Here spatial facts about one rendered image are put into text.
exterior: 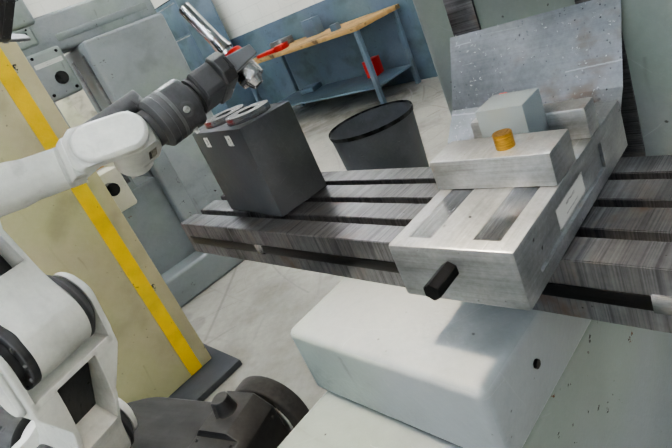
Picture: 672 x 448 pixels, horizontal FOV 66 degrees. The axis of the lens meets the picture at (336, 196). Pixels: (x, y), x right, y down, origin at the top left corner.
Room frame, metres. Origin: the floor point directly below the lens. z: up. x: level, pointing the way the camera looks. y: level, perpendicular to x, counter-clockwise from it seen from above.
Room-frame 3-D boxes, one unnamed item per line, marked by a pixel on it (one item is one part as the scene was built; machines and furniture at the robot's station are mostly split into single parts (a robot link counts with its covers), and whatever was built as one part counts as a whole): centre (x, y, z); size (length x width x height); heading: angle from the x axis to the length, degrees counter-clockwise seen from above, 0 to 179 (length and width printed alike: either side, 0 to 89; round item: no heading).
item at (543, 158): (0.56, -0.19, 1.06); 0.15 x 0.06 x 0.04; 40
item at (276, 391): (1.01, 0.35, 0.50); 0.20 x 0.05 x 0.20; 55
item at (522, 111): (0.59, -0.23, 1.08); 0.06 x 0.05 x 0.06; 40
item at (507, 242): (0.57, -0.21, 1.02); 0.35 x 0.15 x 0.11; 130
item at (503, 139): (0.54, -0.20, 1.08); 0.02 x 0.02 x 0.02
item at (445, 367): (0.70, -0.15, 0.83); 0.50 x 0.35 x 0.12; 128
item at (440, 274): (0.45, -0.06, 1.01); 0.04 x 0.02 x 0.02; 130
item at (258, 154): (1.05, 0.12, 1.07); 0.22 x 0.12 x 0.20; 32
